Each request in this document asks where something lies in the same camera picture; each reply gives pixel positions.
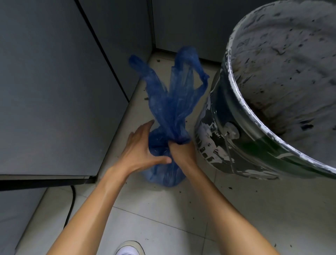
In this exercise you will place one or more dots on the grey vented cabinet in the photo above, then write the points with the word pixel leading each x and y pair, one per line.
pixel 189 26

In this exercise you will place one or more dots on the person's right forearm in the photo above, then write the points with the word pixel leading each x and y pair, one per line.
pixel 223 215

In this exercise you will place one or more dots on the person's left forearm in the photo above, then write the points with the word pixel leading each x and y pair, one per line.
pixel 92 218

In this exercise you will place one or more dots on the blue plastic bag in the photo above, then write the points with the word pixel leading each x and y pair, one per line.
pixel 170 110

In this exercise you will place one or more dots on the person's left hand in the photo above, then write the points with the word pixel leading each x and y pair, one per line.
pixel 136 149

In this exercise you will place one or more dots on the person's right hand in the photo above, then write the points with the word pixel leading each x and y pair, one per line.
pixel 183 156

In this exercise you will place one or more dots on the white left sneaker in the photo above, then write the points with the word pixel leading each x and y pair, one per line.
pixel 130 249

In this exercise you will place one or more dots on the paint-stained bucket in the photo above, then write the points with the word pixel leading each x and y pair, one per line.
pixel 275 65

